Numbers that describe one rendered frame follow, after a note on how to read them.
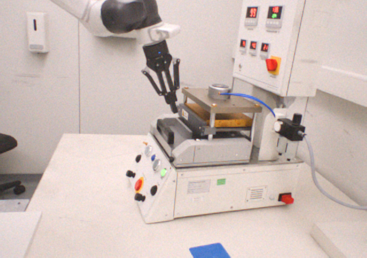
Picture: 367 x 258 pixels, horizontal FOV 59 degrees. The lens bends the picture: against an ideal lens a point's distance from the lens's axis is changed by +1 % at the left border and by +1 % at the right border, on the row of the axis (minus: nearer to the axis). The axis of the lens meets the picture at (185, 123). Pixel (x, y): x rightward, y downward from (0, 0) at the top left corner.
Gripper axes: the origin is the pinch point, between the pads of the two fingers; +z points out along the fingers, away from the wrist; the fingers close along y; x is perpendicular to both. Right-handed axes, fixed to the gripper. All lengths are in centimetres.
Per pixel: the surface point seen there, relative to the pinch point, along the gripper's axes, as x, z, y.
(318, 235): 37, 42, -23
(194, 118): 5.1, 6.1, -4.4
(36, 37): -144, -22, 45
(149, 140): -10.8, 15.0, 10.0
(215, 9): -135, -5, -81
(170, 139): 8.0, 8.1, 5.8
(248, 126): 10.6, 13.7, -20.0
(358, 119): 9, 31, -67
